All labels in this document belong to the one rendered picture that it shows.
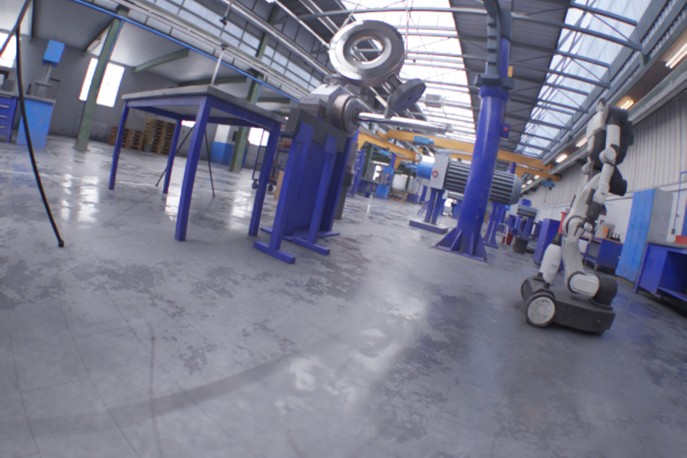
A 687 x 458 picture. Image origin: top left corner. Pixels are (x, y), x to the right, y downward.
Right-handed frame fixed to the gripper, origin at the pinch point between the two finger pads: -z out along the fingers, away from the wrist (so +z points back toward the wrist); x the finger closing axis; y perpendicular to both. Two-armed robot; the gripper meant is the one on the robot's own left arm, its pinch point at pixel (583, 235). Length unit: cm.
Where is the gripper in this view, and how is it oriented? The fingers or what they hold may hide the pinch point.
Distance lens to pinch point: 184.4
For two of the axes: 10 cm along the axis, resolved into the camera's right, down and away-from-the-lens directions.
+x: -7.6, -4.2, 5.0
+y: -5.2, -0.7, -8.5
